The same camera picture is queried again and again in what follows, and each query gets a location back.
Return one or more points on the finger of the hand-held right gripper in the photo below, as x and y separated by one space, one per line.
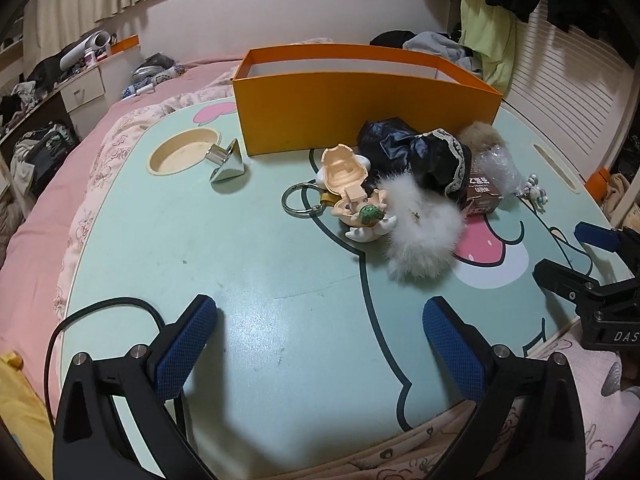
585 232
560 275

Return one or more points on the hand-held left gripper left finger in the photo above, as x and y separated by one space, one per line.
187 340

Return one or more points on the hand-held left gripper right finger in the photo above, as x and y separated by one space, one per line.
452 345

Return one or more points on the white bead hair clip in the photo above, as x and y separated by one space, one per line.
535 190

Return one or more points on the brown drink carton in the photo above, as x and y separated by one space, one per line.
481 197

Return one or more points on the clear plastic bag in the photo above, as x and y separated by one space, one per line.
495 167

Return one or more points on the white fur pompom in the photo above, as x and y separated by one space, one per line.
422 232

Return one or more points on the brown fur pompom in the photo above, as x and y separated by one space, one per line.
482 135

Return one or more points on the silver cone-shaped ornament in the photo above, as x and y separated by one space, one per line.
227 166

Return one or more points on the black lace-trimmed cloth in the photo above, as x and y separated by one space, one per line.
415 152

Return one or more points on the orange cardboard box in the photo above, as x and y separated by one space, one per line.
350 110

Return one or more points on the orange storage bin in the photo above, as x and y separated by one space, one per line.
598 182

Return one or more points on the beige cloth bundle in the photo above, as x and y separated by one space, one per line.
620 192

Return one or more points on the white slatted wardrobe door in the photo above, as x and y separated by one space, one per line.
560 85

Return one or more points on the yellow cloth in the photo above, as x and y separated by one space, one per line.
20 410

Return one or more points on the pink bedsheet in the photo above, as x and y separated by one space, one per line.
45 220

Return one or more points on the yellow-green garment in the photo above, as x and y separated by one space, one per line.
487 35

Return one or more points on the grey crumpled clothes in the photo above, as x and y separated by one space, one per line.
435 45

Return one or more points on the dark clothes heap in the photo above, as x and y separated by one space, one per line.
40 145

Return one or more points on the white nightstand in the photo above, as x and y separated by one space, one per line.
82 91

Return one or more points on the black crumpled garment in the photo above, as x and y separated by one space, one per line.
392 39

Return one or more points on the dark silver clothes bundle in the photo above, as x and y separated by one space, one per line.
155 67

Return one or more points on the small orange box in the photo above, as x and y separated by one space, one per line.
125 44

